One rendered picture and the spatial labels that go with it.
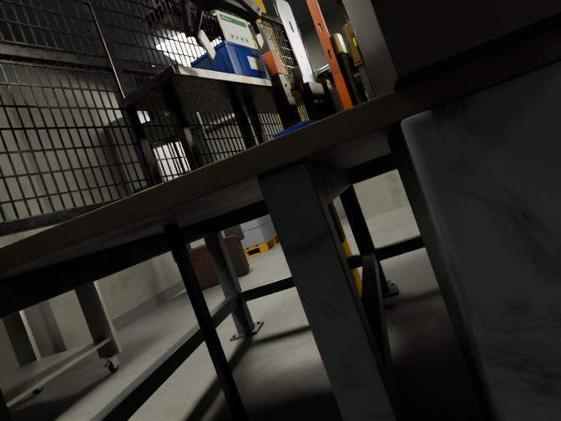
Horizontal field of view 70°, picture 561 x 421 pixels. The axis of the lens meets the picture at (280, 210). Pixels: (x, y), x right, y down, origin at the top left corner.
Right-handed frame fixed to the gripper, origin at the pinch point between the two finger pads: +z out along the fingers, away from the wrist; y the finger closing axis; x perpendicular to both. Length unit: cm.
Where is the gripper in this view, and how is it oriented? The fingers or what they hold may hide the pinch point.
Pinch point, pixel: (235, 48)
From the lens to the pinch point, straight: 109.1
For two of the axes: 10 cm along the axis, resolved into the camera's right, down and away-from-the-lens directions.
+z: 3.5, 5.0, 8.0
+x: 1.3, -8.7, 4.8
